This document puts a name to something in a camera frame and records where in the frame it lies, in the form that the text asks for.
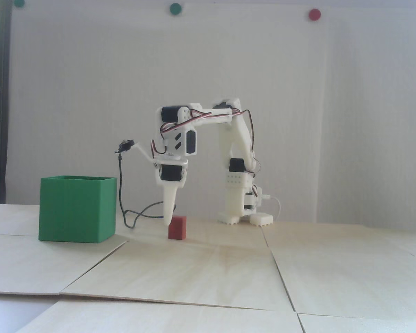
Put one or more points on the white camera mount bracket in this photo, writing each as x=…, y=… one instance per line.
x=144, y=152

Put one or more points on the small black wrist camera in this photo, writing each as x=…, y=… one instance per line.
x=124, y=145

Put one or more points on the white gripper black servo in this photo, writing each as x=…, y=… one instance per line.
x=170, y=174

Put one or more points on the red round magnet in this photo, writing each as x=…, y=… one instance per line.
x=314, y=14

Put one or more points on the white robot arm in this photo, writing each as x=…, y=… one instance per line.
x=235, y=138

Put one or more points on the green round magnet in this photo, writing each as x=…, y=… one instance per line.
x=175, y=8
x=19, y=2

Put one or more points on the dark window frame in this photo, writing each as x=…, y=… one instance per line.
x=1, y=104

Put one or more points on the green open-top box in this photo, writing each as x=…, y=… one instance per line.
x=76, y=211

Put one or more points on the red block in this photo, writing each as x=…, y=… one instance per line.
x=178, y=229

